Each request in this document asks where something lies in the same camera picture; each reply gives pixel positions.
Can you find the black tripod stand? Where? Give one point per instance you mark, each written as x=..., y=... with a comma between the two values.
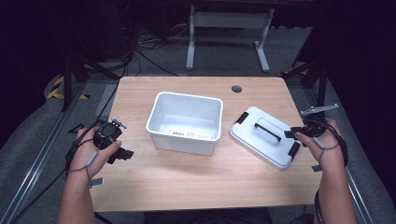
x=77, y=68
x=314, y=74

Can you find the person's dark clothing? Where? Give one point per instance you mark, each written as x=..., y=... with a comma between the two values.
x=208, y=216

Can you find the aluminium floor rail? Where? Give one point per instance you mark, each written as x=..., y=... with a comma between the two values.
x=34, y=161
x=358, y=193

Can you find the person's right hand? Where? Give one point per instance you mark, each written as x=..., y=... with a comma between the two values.
x=327, y=149

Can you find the person's left hand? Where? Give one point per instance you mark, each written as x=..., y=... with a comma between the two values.
x=88, y=155

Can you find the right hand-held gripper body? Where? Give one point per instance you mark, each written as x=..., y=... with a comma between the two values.
x=314, y=124

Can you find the grey tape piece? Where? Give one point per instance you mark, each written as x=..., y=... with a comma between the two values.
x=317, y=168
x=96, y=182

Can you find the grey metal table frame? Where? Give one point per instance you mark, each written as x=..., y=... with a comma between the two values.
x=230, y=21

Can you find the white plastic storage box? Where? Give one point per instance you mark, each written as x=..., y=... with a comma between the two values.
x=186, y=112

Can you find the yellow black floor tape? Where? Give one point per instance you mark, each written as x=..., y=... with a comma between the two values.
x=57, y=91

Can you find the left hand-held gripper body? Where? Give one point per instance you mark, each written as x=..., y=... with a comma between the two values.
x=106, y=133

